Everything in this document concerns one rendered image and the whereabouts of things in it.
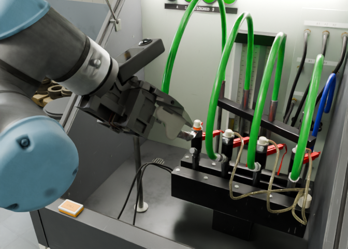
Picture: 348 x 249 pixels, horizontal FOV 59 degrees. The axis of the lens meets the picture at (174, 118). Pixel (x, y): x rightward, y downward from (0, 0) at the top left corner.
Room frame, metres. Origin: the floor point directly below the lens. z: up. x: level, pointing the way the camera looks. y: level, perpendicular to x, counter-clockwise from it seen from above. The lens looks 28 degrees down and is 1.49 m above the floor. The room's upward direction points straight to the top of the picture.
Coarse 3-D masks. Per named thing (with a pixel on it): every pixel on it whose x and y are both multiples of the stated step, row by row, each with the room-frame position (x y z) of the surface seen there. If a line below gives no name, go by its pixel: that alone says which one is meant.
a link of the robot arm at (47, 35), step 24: (0, 0) 0.34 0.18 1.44; (24, 0) 0.35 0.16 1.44; (0, 24) 0.33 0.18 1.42; (24, 24) 0.34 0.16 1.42; (48, 24) 0.36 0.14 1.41; (72, 24) 0.40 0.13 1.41; (0, 48) 0.33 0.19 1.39; (24, 48) 0.34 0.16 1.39; (48, 48) 0.35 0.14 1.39; (72, 48) 0.37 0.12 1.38; (24, 72) 0.33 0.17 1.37; (48, 72) 0.36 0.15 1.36; (72, 72) 0.37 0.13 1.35
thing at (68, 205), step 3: (66, 201) 0.56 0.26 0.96; (69, 201) 0.56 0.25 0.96; (63, 204) 0.55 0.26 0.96; (66, 204) 0.55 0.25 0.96; (69, 204) 0.55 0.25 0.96; (72, 204) 0.55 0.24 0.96; (75, 204) 0.55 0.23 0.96; (63, 207) 0.54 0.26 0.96; (66, 207) 0.54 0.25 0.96; (69, 207) 0.54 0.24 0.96; (72, 207) 0.54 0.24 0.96; (75, 207) 0.54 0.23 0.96; (78, 207) 0.54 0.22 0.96; (60, 210) 0.54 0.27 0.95; (72, 210) 0.53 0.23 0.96; (75, 210) 0.53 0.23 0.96; (81, 210) 0.54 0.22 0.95; (66, 213) 0.53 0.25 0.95; (69, 213) 0.53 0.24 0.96; (78, 213) 0.53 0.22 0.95; (75, 216) 0.52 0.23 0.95
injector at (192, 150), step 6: (198, 132) 0.66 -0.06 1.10; (198, 138) 0.66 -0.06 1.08; (192, 144) 0.66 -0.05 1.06; (198, 144) 0.66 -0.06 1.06; (192, 150) 0.64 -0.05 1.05; (198, 150) 0.66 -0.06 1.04; (192, 156) 0.67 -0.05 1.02; (198, 156) 0.66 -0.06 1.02; (198, 162) 0.66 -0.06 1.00; (192, 168) 0.67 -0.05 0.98; (198, 168) 0.67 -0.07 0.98
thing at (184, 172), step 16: (208, 160) 0.70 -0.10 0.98; (176, 176) 0.64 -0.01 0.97; (192, 176) 0.63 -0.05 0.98; (208, 176) 0.63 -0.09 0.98; (240, 176) 0.63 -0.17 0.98; (176, 192) 0.64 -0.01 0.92; (192, 192) 0.62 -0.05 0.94; (208, 192) 0.60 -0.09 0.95; (224, 192) 0.58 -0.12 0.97; (240, 192) 0.57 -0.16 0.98; (224, 208) 0.58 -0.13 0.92; (240, 208) 0.57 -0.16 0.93; (256, 208) 0.55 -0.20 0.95; (272, 208) 0.54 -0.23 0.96; (224, 224) 0.58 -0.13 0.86; (240, 224) 0.56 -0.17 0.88; (272, 224) 0.53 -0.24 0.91; (288, 224) 0.52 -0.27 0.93
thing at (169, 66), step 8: (192, 0) 0.63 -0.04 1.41; (200, 0) 0.65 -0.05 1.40; (192, 8) 0.61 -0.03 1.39; (224, 8) 0.80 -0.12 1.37; (184, 16) 0.59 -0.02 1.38; (224, 16) 0.81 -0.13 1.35; (184, 24) 0.58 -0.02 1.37; (224, 24) 0.82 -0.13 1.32; (176, 32) 0.57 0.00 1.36; (224, 32) 0.83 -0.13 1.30; (176, 40) 0.55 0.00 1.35; (224, 40) 0.83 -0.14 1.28; (176, 48) 0.55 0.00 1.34; (168, 56) 0.54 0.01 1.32; (168, 64) 0.53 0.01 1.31; (168, 72) 0.52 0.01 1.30; (168, 80) 0.52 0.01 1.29; (224, 80) 0.85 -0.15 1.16; (168, 88) 0.51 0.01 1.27
